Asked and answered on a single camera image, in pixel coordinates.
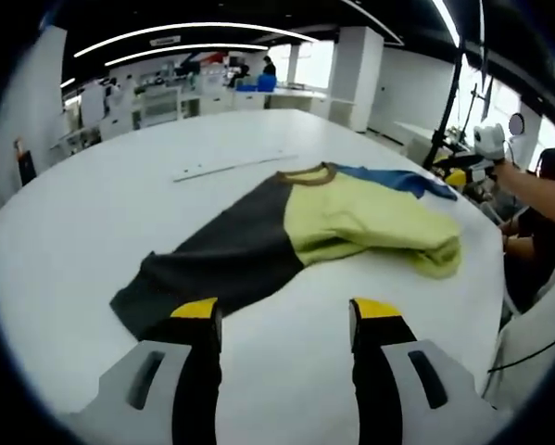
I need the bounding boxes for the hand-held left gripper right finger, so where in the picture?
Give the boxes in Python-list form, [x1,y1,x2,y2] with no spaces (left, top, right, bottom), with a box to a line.
[348,297,497,445]

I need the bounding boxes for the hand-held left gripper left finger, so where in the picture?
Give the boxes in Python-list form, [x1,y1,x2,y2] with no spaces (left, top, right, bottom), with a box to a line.
[68,297,224,445]

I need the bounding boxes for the yellow blue grey garment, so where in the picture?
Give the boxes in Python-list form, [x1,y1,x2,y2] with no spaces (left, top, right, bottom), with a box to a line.
[108,161,463,342]

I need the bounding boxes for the thin white template strip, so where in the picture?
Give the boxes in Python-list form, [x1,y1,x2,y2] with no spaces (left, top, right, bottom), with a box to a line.
[172,154,300,183]

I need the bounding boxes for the black stand pole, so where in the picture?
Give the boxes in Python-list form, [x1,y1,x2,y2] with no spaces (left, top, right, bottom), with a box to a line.
[423,40,467,171]

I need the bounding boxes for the white square pillar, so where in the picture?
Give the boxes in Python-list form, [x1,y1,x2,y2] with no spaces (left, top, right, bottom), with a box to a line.
[330,26,385,134]
[0,25,69,200]

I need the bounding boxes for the person's white shirt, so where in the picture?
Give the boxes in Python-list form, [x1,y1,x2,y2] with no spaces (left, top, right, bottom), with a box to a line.
[483,263,555,418]

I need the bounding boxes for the long white counter desk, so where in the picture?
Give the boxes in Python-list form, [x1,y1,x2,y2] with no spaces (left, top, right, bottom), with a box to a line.
[262,85,334,121]

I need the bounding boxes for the blue plastic crate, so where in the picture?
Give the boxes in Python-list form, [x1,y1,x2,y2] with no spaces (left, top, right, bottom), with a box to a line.
[235,73,279,93]

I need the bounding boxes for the small black cabinet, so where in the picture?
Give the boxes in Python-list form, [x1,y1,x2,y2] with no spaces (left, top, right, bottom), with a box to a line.
[16,147,38,187]

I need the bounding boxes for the row of white cabinets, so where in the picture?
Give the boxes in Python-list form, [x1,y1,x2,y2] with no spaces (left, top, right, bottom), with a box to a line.
[58,73,241,144]

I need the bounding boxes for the black cable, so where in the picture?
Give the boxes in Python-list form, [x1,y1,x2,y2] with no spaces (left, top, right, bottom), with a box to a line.
[487,332,555,375]

